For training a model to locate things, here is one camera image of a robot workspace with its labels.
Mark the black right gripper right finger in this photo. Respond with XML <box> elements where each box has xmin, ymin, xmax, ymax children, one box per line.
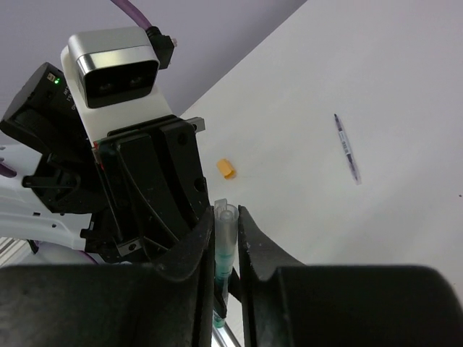
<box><xmin>238</xmin><ymin>207</ymin><xmax>462</xmax><ymax>346</ymax></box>

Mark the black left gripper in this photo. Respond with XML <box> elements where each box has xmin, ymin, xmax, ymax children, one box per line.
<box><xmin>93</xmin><ymin>115</ymin><xmax>208</xmax><ymax>263</ymax></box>

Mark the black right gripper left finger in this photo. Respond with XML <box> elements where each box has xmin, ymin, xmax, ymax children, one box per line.
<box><xmin>1</xmin><ymin>208</ymin><xmax>214</xmax><ymax>346</ymax></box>

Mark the green fineliner pen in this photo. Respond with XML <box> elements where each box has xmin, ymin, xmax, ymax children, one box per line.
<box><xmin>213</xmin><ymin>252</ymin><xmax>234</xmax><ymax>328</ymax></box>

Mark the clear pen cap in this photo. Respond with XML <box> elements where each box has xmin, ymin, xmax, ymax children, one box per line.
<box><xmin>214</xmin><ymin>199</ymin><xmax>239</xmax><ymax>286</ymax></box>

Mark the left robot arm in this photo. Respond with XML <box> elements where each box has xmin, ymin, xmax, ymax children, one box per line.
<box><xmin>1</xmin><ymin>61</ymin><xmax>210</xmax><ymax>264</ymax></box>

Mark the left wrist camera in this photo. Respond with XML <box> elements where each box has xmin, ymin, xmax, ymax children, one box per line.
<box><xmin>61</xmin><ymin>27</ymin><xmax>171</xmax><ymax>146</ymax></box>

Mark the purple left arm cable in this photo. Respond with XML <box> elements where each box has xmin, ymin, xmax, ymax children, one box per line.
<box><xmin>110</xmin><ymin>0</ymin><xmax>155</xmax><ymax>30</ymax></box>

